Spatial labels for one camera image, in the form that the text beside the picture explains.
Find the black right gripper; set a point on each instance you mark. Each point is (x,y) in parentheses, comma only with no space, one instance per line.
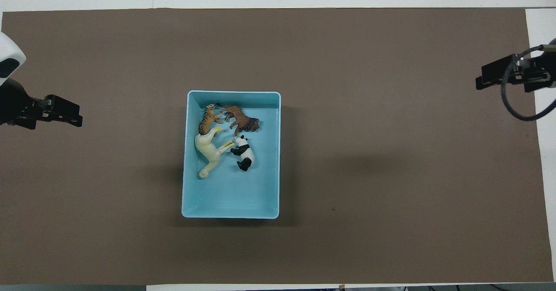
(538,71)

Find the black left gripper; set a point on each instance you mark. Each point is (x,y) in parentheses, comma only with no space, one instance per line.
(17,104)

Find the orange striped tiger toy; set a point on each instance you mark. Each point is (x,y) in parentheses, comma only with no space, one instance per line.
(207,119)

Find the cream llama toy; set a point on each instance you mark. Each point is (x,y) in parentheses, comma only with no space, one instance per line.
(207,150)

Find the brown lion toy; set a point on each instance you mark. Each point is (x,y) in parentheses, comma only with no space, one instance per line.
(241,119)

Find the black and white panda toy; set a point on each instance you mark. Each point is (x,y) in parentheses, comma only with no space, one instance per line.
(246,154)

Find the light blue plastic storage box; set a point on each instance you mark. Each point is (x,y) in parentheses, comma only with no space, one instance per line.
(234,195)

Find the brown paper table mat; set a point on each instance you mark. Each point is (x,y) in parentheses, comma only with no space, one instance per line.
(369,173)

